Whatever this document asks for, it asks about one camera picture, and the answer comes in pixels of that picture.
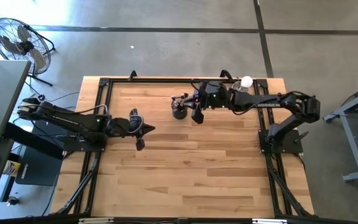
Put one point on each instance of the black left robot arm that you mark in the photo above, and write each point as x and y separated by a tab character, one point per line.
70	119

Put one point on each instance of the black frame bracket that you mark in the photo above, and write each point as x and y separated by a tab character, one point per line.
226	75
132	75

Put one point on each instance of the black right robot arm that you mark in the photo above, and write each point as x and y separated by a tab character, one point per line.
259	102

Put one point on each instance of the black floor fan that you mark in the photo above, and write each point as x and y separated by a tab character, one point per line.
25	46

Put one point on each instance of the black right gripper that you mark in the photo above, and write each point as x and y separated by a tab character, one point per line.
208	96

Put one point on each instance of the white bulb lamp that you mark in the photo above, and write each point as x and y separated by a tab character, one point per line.
246	81

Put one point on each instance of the black aluminium table frame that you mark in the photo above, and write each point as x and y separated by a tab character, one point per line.
154	80

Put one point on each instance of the yellow white carton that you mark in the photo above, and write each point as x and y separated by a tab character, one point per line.
11	168

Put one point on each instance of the silver metal bracket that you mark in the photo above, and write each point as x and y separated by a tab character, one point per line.
95	220
269	221

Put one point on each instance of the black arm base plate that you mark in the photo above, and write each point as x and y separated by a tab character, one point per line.
73	146
291	147

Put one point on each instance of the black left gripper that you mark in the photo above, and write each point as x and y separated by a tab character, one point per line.
123	127

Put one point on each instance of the black desk leg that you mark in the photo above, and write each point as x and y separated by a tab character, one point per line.
33	140

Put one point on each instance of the small black plug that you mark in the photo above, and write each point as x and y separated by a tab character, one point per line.
12	201

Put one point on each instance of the black mesh brush cup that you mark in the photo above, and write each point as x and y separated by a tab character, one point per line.
179	115

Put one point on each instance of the black flat case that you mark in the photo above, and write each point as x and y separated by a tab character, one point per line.
39	171

